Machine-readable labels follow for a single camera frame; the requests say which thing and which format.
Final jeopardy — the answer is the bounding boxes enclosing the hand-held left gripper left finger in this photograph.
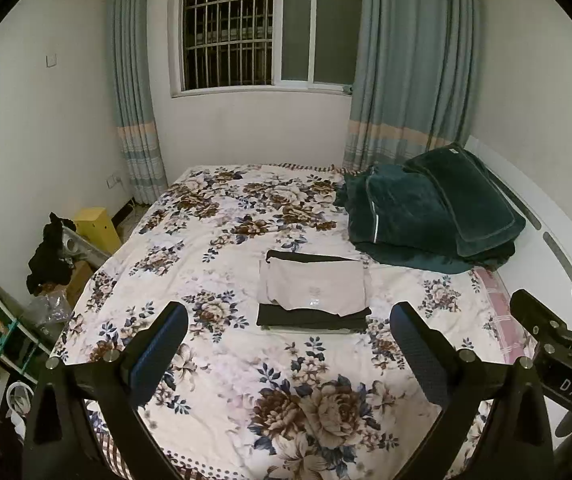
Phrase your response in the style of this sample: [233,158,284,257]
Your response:
[24,301,190,480]

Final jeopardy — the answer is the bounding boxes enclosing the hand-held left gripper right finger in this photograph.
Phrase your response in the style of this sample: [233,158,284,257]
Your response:
[390,301,555,480]

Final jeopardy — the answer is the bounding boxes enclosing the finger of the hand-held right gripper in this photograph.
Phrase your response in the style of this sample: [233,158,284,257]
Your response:
[510,288,572,358]

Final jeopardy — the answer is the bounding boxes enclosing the grey long sleeve shirt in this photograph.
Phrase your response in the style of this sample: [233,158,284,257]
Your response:
[257,257,371,319]

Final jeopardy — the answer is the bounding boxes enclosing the pink checkered bedsheet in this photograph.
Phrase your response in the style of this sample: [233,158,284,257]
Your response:
[471,266,538,362]

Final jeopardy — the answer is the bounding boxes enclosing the white bed headboard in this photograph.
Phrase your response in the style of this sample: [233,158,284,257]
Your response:
[466,135,572,342]

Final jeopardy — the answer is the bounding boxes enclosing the brown cardboard box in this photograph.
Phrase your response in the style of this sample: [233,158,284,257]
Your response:
[66,260,96,309]

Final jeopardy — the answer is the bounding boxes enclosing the clear plastic bag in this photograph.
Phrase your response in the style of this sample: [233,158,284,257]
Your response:
[22,291,75,347]

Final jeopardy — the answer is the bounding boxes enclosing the dark green pillow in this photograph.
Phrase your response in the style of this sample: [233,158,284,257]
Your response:
[403,142,527,257]

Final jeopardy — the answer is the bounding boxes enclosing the dark green blanket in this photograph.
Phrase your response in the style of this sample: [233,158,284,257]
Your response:
[335,162,518,274]

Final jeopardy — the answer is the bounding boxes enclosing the folded black garment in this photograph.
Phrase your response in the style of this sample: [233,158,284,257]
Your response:
[256,249,373,333]

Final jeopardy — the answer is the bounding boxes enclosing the yellow box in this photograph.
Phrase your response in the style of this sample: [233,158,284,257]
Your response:
[73,206,122,257]

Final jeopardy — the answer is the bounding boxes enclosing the floral quilt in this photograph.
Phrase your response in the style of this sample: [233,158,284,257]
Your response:
[48,162,533,480]

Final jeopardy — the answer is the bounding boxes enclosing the black hanging cloth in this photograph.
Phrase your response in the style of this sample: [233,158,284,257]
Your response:
[26,212,79,295]

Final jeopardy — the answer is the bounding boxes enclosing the white plastic object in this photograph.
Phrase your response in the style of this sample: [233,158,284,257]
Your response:
[4,379,35,422]

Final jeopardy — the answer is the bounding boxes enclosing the green shelf rack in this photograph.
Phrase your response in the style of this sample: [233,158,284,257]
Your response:
[0,266,52,387]

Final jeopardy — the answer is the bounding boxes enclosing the teal striped curtain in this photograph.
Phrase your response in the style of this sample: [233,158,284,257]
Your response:
[108,0,170,207]
[343,0,483,172]

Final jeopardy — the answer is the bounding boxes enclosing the barred window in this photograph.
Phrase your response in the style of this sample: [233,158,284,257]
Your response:
[168,0,367,99]

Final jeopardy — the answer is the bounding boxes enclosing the silver metal frame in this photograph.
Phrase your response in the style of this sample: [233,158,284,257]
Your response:
[60,225,114,267]

